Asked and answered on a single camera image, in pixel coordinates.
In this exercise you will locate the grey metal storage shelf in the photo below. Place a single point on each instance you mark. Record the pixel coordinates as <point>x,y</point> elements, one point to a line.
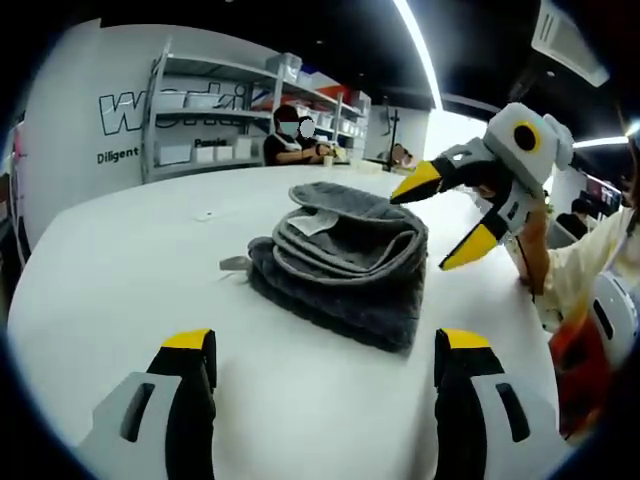
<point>215,64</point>

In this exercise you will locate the grey towel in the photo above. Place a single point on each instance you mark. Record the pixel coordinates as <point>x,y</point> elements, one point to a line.
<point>340,300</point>

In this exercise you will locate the white chest device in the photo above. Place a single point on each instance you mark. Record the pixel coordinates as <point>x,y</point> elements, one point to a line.
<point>612,310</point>

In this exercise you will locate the row of white storage bins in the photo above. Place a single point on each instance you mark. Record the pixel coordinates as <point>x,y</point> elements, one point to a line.
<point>172,152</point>

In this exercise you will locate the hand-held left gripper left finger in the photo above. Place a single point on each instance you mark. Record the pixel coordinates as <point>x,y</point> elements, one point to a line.
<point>160,405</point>

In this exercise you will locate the red and blue banner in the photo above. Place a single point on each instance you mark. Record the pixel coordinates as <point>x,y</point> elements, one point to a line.
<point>325,89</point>

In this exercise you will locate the ceiling air conditioner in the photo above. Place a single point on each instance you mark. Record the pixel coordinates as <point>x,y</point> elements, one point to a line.
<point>570,45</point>

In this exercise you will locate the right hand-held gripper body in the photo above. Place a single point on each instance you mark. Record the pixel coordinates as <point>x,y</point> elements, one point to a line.
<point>530,145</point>

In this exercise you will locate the black pole stand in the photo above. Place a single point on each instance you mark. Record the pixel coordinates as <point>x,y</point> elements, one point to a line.
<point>395,122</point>

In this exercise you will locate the person's right hand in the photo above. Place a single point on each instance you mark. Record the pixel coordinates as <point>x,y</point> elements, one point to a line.
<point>534,230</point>

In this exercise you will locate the ceiling light strip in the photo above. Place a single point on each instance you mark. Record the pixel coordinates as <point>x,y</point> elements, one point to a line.
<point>420,50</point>
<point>600,143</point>

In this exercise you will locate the white table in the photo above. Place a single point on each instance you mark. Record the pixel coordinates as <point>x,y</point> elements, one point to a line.
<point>125,280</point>

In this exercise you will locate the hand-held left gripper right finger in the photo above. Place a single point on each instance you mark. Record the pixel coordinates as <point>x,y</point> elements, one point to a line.
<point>470,400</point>

